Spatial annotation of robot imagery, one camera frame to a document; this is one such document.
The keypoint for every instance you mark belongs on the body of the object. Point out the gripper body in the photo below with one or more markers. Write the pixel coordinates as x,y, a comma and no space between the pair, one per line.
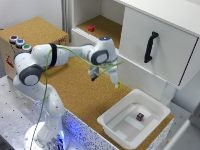
113,73

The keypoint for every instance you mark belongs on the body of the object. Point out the yellow block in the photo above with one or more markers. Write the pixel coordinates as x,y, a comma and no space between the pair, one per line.
117,85

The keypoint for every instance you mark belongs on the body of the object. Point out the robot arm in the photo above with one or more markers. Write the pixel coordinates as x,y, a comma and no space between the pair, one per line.
31,71

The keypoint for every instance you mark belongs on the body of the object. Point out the white plastic box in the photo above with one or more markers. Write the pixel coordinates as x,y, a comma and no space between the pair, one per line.
116,128

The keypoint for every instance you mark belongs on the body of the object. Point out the pink block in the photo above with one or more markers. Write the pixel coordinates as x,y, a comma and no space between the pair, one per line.
90,28

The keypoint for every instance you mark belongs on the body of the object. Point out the purple block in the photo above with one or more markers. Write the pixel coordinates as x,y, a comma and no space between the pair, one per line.
140,116

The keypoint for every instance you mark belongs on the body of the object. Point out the white sliding door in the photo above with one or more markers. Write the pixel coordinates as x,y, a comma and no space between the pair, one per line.
166,43

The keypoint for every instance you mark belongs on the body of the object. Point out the white cabinet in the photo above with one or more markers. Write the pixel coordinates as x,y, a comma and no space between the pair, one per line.
100,10

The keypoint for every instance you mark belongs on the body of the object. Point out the green button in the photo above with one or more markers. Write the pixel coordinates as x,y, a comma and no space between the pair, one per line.
26,47

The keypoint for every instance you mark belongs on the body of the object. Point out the blue button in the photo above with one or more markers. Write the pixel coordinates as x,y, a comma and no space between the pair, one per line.
20,42

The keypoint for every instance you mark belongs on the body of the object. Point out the red button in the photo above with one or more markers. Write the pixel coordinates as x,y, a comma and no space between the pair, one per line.
13,38

